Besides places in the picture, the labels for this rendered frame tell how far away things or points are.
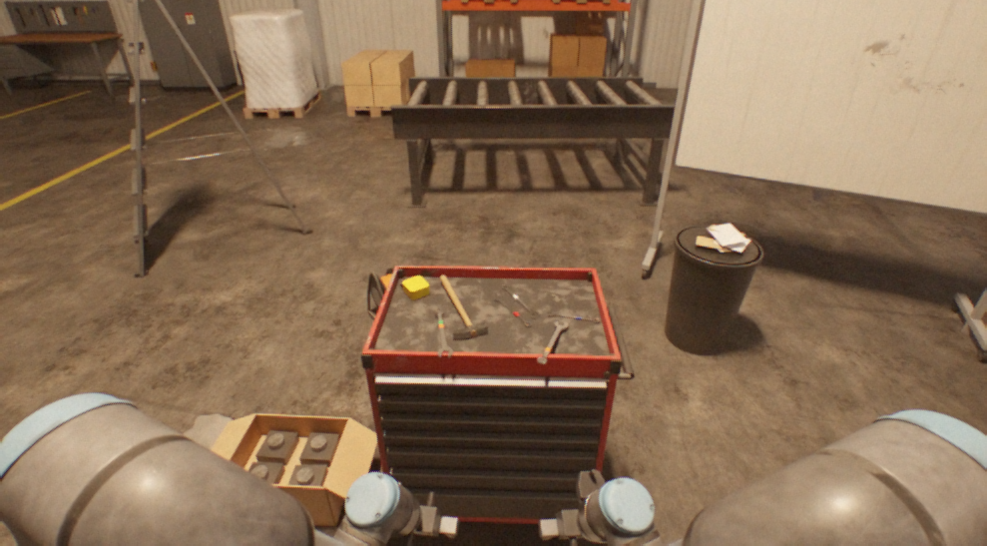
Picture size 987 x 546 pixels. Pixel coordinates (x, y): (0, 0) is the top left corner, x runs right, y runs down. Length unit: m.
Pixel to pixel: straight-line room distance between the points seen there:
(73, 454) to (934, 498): 0.65
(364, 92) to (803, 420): 6.30
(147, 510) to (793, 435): 2.62
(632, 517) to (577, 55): 7.46
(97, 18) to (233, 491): 11.04
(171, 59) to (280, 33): 3.14
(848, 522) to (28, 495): 0.60
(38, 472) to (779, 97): 3.27
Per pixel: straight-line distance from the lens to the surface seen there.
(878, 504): 0.48
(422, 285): 1.69
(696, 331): 2.91
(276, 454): 2.34
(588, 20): 8.43
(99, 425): 0.54
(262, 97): 7.80
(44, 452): 0.55
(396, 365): 1.46
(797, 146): 3.40
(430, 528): 1.17
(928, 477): 0.52
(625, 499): 1.00
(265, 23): 7.59
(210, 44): 9.85
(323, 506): 2.18
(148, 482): 0.48
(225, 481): 0.48
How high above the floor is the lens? 1.89
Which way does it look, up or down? 29 degrees down
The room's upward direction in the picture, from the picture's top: straight up
